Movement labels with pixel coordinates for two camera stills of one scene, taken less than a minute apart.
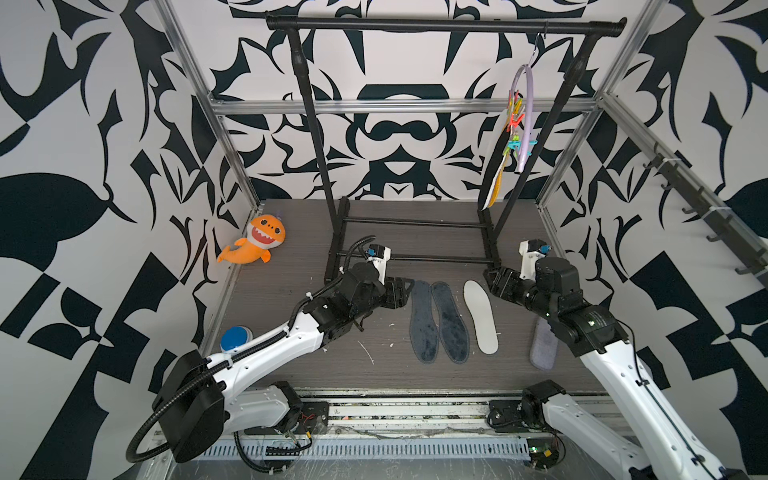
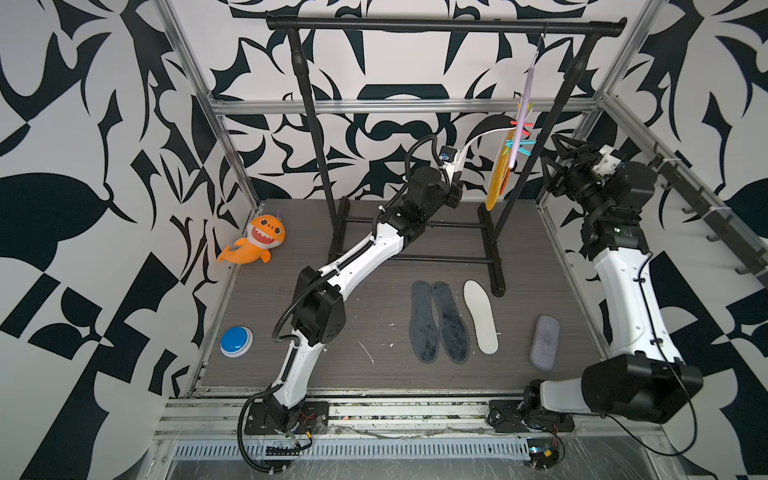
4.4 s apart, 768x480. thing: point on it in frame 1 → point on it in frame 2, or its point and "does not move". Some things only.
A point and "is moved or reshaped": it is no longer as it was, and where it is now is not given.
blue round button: x=235 y=336 does not move
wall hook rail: x=734 y=236 does not move
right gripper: x=507 y=279 → x=570 y=176
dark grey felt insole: x=423 y=324 does not move
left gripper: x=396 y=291 → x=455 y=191
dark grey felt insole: x=454 y=329 does not move
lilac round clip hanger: x=521 y=111 is moved or reshaped
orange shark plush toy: x=264 y=233 does not move
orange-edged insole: x=479 y=304 does not move
